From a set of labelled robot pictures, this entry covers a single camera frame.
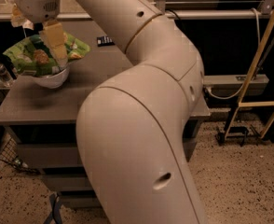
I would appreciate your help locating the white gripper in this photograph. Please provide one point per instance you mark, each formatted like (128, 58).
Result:
(34, 6)

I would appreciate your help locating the green rice chip bag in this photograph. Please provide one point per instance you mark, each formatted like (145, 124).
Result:
(31, 57)

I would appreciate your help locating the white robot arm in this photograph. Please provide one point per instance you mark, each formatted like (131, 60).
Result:
(129, 130)

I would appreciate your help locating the white bowl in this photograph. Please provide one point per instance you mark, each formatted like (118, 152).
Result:
(54, 81)

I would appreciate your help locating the clear plastic water bottle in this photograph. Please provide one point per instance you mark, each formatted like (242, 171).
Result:
(5, 76)

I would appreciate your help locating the black remote control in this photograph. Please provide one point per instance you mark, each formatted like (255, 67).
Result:
(103, 41)

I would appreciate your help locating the grey drawer cabinet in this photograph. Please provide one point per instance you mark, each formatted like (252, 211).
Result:
(44, 123)

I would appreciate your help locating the yellow wooden easel stand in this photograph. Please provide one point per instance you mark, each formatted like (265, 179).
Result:
(259, 57)

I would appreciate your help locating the wire mesh basket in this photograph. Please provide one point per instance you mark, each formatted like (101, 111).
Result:
(8, 155)

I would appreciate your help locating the metal railing frame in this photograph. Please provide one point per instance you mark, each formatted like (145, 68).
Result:
(72, 11)

